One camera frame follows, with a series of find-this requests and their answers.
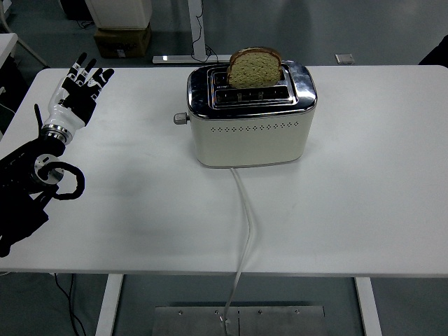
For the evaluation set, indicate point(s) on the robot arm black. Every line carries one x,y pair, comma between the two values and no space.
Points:
17,224

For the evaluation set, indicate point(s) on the black object on floor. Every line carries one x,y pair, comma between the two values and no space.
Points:
75,8

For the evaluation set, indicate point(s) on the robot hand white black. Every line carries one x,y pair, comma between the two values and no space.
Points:
64,113

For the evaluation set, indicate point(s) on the brown cardboard box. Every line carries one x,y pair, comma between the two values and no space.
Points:
120,42

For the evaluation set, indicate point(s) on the white box-shaped appliance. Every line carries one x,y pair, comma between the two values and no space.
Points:
119,12

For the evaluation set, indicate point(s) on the white desk leg with foot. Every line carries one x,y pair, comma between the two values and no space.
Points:
196,28

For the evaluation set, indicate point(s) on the brown bread slice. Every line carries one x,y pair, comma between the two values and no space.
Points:
253,71

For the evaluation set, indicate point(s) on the grey floor socket plate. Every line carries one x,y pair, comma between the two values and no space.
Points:
344,58

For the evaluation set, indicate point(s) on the white side table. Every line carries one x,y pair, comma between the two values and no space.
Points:
7,43

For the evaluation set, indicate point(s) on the grey toaster lever knob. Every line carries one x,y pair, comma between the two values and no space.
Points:
181,118

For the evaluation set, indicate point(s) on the white table leg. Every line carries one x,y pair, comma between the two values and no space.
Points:
108,308
367,308

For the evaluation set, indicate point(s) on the cream chrome toaster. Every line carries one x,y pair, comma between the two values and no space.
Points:
250,147

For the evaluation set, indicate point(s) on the white slanted tube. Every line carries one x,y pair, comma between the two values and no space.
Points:
26,45

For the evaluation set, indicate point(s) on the person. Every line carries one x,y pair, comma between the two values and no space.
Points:
437,56

